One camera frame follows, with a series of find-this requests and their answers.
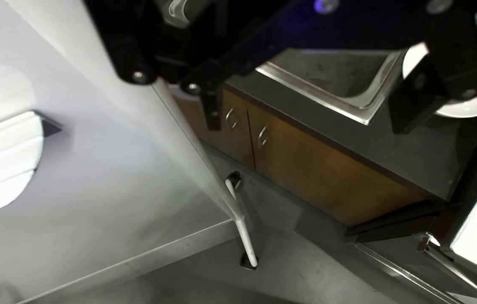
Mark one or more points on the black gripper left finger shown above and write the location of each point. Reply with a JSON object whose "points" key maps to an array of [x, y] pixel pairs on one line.
{"points": [[131, 52]]}

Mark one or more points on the stainless steel sink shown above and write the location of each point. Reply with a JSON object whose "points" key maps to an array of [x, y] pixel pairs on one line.
{"points": [[334, 74]]}

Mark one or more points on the white foreground panel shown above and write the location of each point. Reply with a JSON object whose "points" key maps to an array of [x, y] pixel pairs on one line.
{"points": [[80, 170]]}

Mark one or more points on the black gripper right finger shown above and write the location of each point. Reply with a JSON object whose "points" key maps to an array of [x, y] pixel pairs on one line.
{"points": [[452, 62]]}

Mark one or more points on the wooden lower cabinet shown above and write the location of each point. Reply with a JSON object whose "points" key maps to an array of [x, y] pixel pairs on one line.
{"points": [[317, 170]]}

